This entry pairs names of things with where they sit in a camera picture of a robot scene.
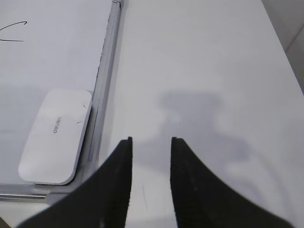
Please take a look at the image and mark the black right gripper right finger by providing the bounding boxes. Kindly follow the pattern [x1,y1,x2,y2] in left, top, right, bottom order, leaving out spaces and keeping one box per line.
[170,137,292,228]

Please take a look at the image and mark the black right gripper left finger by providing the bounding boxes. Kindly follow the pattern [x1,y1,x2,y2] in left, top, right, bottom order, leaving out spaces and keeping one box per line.
[19,137,133,228]

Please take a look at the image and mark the white whiteboard eraser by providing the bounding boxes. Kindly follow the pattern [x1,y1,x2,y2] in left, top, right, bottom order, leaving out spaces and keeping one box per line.
[18,89,92,185]

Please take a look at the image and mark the whiteboard with aluminium frame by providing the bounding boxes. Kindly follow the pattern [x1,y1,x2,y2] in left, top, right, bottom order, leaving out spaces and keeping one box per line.
[0,0,122,203]

